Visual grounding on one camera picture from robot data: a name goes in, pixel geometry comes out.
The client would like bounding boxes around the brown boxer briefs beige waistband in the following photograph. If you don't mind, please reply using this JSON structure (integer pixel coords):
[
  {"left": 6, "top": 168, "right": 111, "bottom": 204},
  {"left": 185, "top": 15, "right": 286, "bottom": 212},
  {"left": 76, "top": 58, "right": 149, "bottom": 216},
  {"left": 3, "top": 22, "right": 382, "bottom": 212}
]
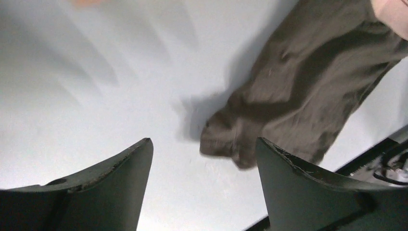
[{"left": 200, "top": 0, "right": 408, "bottom": 169}]

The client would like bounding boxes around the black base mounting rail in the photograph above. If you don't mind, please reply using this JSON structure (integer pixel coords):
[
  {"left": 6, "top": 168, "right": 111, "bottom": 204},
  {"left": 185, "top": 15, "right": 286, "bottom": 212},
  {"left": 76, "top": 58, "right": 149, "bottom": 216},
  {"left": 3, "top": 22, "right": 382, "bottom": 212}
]
[{"left": 250, "top": 127, "right": 408, "bottom": 231}]

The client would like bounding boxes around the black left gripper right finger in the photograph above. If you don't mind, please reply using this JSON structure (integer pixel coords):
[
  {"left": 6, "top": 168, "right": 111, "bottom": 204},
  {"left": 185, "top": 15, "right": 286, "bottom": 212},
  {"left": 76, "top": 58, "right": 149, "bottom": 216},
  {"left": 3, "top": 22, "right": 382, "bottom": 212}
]
[{"left": 255, "top": 138, "right": 408, "bottom": 231}]

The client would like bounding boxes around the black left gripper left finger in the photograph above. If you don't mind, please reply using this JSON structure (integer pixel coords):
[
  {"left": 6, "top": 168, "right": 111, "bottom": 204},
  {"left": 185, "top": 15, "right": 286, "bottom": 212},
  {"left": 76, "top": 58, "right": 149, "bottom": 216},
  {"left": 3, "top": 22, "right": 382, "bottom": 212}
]
[{"left": 0, "top": 138, "right": 153, "bottom": 231}]

